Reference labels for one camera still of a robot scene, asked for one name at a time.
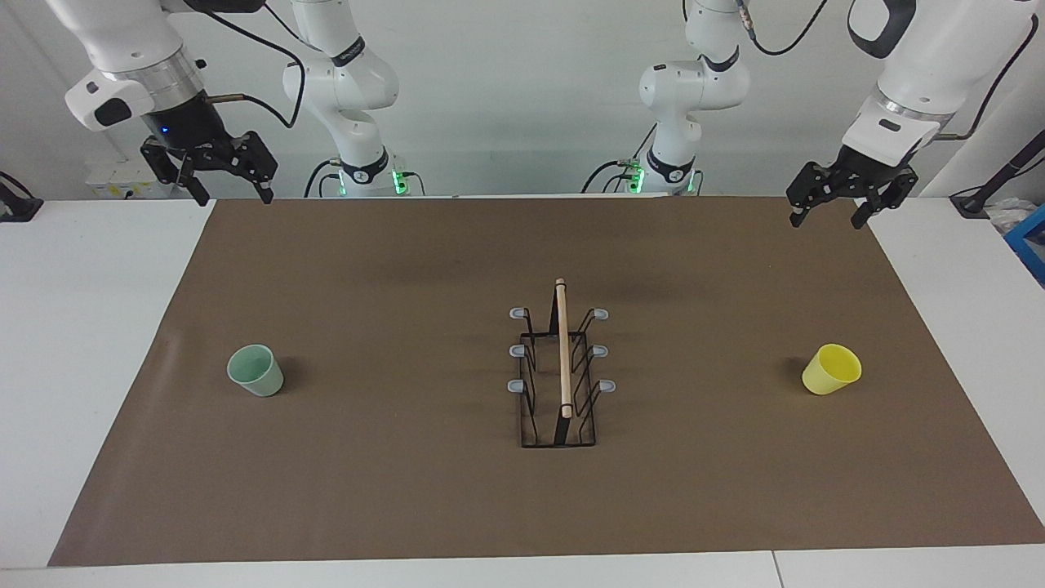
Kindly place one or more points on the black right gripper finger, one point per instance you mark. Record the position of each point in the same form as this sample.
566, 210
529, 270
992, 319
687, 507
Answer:
263, 163
175, 167

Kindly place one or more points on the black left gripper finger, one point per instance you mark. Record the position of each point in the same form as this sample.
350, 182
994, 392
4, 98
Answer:
812, 186
894, 192

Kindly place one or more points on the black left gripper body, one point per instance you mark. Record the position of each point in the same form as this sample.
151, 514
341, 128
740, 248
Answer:
865, 175

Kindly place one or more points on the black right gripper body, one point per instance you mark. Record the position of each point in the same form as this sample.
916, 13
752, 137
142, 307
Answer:
192, 131

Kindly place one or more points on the yellow plastic cup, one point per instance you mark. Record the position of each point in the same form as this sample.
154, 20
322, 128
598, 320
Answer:
831, 369

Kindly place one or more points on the pale green plastic cup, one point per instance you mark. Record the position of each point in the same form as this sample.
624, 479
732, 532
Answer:
257, 371

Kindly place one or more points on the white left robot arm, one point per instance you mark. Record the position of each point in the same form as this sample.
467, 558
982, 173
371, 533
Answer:
694, 86

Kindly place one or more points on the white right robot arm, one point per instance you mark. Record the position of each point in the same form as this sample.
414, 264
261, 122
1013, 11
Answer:
343, 90

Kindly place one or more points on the white power strip box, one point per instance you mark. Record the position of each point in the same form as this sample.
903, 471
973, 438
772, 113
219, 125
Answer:
114, 184

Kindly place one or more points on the black stand with pole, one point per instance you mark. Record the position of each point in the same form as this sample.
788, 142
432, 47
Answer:
971, 202

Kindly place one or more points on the clear plastic bag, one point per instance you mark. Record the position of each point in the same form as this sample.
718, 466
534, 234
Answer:
1008, 216

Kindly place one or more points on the blue box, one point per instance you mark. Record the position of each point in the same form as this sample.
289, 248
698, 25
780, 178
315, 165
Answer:
1030, 245

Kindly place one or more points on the brown table mat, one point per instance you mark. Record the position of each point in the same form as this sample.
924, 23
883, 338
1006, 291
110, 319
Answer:
408, 490

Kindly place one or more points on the black clamp mount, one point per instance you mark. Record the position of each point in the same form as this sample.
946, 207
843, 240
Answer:
20, 211

